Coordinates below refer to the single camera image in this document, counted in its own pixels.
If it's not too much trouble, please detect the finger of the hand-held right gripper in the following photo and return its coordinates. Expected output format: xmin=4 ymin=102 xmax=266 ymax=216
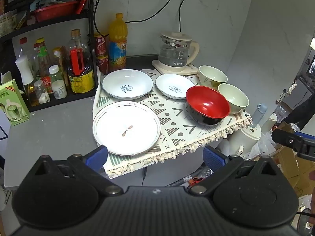
xmin=272 ymin=128 xmax=315 ymax=162

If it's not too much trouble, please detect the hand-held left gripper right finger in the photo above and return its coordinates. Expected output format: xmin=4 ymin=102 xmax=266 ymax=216
xmin=188 ymin=146 xmax=283 ymax=196

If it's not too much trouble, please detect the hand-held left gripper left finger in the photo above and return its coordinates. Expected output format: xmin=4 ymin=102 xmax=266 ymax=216
xmin=27 ymin=146 xmax=123 ymax=195

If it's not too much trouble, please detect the deep white plate blue print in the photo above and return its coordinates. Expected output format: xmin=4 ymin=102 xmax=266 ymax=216
xmin=102 ymin=69 xmax=154 ymax=100

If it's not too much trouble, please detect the person's right hand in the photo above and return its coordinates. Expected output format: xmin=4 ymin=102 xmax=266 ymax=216
xmin=309 ymin=170 xmax=315 ymax=224

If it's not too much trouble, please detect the white cup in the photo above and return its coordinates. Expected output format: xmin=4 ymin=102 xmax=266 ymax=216
xmin=261 ymin=113 xmax=278 ymax=134

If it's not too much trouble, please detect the grey blue bottle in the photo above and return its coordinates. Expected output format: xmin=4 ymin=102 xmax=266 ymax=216
xmin=250 ymin=103 xmax=267 ymax=128

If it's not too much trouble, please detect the cardboard box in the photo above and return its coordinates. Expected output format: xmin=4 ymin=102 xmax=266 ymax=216
xmin=271 ymin=121 xmax=315 ymax=197

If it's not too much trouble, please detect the white thermos jug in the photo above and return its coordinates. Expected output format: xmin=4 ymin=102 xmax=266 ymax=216
xmin=228 ymin=125 xmax=262 ymax=158

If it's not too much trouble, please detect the flat white plate leaf print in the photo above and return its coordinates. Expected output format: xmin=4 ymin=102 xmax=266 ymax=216
xmin=92 ymin=101 xmax=162 ymax=156

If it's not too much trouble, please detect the red and black bowl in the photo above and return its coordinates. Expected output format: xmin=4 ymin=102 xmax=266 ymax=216
xmin=185 ymin=86 xmax=231 ymax=126

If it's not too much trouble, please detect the patterned fringed table cloth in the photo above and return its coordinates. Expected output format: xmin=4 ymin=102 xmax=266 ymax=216
xmin=92 ymin=68 xmax=254 ymax=179

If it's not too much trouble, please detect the plain cream bowl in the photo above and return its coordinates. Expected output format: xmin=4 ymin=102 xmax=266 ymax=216
xmin=217 ymin=83 xmax=250 ymax=115

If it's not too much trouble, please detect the small white plastic bottle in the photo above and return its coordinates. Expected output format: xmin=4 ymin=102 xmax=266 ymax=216
xmin=51 ymin=79 xmax=67 ymax=100

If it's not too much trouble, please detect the small white plate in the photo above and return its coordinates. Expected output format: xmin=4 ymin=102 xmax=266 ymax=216
xmin=155 ymin=74 xmax=196 ymax=100

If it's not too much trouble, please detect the cream bowl with leaf print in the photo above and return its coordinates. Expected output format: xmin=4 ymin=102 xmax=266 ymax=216
xmin=198 ymin=65 xmax=228 ymax=90

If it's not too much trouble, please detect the small clear glass jar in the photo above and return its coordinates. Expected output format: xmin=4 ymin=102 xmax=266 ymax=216
xmin=34 ymin=80 xmax=51 ymax=104

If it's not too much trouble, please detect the red drink can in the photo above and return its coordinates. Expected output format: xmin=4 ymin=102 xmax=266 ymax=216
xmin=96 ymin=55 xmax=109 ymax=75
xmin=94 ymin=33 xmax=109 ymax=57

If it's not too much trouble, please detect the green bottle with white cap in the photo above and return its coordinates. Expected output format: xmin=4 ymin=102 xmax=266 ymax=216
xmin=48 ymin=65 xmax=65 ymax=84

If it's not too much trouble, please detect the green carton box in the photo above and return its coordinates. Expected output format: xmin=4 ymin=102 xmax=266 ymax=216
xmin=0 ymin=79 xmax=31 ymax=126

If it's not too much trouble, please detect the sauce bottle with red label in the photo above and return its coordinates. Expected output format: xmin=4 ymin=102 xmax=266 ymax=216
xmin=36 ymin=38 xmax=54 ymax=94

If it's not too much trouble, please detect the oil dispenser with white cap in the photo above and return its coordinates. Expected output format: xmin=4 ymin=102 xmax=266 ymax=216
xmin=15 ymin=55 xmax=40 ymax=107

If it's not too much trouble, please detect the glass electric kettle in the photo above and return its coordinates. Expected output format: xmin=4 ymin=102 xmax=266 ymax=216
xmin=158 ymin=31 xmax=200 ymax=67

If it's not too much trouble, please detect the orange juice bottle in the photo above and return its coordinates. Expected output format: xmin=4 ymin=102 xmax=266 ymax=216
xmin=108 ymin=13 xmax=128 ymax=73

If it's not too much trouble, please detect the white paper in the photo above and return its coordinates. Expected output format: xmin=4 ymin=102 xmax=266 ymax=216
xmin=0 ymin=71 xmax=13 ymax=84

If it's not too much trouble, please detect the clear bottle with red cap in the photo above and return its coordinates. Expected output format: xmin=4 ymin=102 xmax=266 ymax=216
xmin=18 ymin=37 xmax=37 ymax=79

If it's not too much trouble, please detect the red plastic basin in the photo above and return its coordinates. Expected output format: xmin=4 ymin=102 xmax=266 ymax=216
xmin=33 ymin=0 xmax=80 ymax=22

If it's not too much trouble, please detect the black shelf rack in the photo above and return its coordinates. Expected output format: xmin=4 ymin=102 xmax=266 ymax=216
xmin=0 ymin=0 xmax=105 ymax=113

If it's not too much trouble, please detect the red packet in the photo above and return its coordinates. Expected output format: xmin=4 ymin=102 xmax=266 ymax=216
xmin=76 ymin=0 xmax=91 ymax=15

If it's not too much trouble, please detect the oil bottle with red handle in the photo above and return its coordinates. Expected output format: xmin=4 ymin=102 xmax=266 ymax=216
xmin=66 ymin=29 xmax=95 ymax=94

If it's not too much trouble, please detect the black kettle cable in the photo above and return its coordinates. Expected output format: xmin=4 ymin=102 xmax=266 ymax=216
xmin=178 ymin=0 xmax=193 ymax=33

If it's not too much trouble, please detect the black power cable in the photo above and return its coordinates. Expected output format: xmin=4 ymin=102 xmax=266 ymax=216
xmin=125 ymin=0 xmax=178 ymax=23

